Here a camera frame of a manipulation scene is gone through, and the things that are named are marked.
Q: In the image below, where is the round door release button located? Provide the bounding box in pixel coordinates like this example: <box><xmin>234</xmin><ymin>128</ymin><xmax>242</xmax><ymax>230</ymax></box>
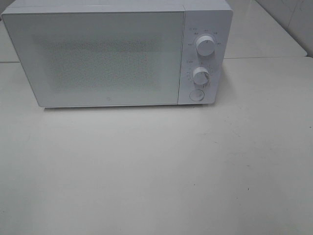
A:
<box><xmin>189</xmin><ymin>90</ymin><xmax>204</xmax><ymax>101</ymax></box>

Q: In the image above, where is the white microwave knob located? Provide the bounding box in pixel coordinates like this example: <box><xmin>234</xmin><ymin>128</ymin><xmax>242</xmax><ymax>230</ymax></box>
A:
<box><xmin>193</xmin><ymin>67</ymin><xmax>210</xmax><ymax>85</ymax></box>
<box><xmin>196</xmin><ymin>35</ymin><xmax>216</xmax><ymax>56</ymax></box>

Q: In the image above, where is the white microwave oven body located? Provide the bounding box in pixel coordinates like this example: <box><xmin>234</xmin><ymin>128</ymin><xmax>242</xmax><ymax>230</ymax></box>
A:
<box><xmin>1</xmin><ymin>0</ymin><xmax>233</xmax><ymax>107</ymax></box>

